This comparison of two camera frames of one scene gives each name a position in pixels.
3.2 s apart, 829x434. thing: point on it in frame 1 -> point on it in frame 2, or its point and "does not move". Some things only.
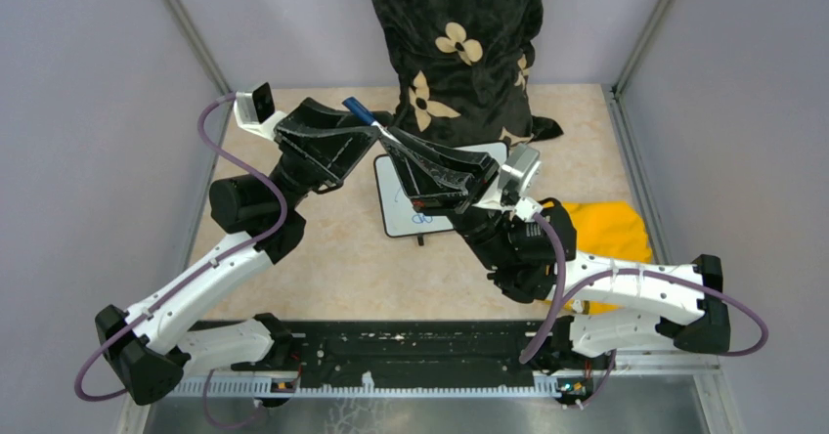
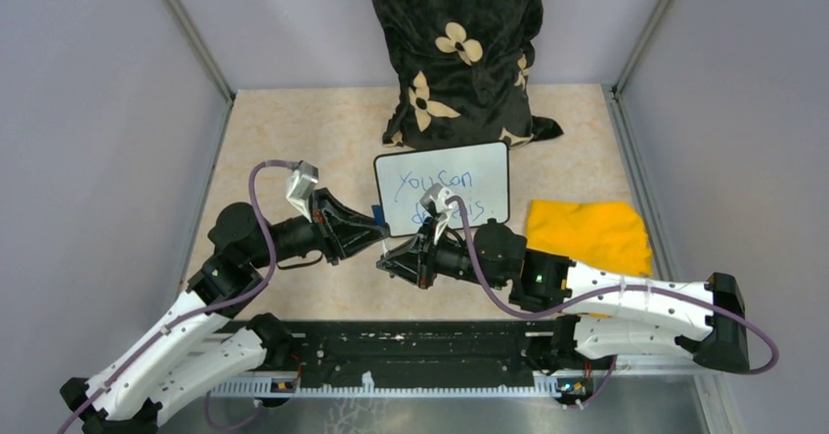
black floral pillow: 466,38 does not move
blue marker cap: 359,110 -> 378,214
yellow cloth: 608,230 does not move
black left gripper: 332,152 -> 326,204
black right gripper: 432,189 -> 421,244
